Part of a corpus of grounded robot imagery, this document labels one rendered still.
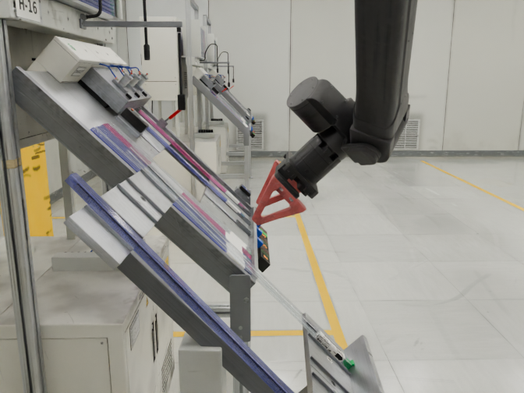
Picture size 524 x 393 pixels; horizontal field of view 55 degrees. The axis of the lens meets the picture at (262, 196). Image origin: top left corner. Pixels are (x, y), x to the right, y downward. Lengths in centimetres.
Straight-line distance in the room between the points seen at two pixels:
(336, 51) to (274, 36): 96
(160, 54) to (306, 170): 404
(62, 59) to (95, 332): 68
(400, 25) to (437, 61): 773
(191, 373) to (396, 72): 48
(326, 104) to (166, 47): 407
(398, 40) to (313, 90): 20
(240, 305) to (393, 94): 71
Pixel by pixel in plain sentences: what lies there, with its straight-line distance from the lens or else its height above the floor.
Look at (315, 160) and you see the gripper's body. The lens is 75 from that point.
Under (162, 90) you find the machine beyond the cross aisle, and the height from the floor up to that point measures 108.
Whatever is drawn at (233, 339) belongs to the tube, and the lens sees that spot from 59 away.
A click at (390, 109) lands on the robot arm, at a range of 63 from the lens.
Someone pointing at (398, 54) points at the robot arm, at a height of 122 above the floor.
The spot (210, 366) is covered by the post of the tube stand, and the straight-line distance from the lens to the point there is 74.
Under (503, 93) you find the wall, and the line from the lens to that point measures 867.
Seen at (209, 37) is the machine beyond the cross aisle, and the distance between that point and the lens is 625.
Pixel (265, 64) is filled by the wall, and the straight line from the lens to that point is 776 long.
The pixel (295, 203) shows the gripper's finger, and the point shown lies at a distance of 72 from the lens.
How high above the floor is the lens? 119
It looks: 13 degrees down
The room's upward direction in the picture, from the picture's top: straight up
